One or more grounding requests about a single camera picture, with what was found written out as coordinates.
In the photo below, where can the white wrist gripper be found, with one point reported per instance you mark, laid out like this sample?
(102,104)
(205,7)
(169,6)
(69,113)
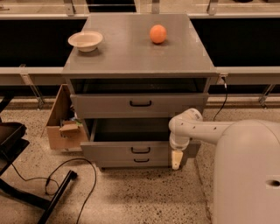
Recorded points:
(178,144)

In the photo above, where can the grey top drawer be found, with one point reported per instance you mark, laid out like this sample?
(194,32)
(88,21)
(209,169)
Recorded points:
(135,105)

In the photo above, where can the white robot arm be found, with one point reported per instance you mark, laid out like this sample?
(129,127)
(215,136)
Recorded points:
(246,172)

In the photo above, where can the grey drawer cabinet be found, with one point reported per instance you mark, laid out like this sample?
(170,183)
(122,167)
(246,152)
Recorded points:
(128,62)

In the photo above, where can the black metal stand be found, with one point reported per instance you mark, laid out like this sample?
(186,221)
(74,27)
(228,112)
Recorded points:
(38,169)

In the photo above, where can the orange fruit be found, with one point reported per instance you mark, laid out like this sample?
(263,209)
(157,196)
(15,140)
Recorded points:
(158,34)

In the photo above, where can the grey metal railing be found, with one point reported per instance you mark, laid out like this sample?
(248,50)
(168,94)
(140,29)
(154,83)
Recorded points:
(77,9)

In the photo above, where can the white paper bowl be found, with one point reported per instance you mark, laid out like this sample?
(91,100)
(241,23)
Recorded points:
(85,41)

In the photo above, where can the brown cardboard box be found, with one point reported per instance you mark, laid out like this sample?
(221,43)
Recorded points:
(63,130)

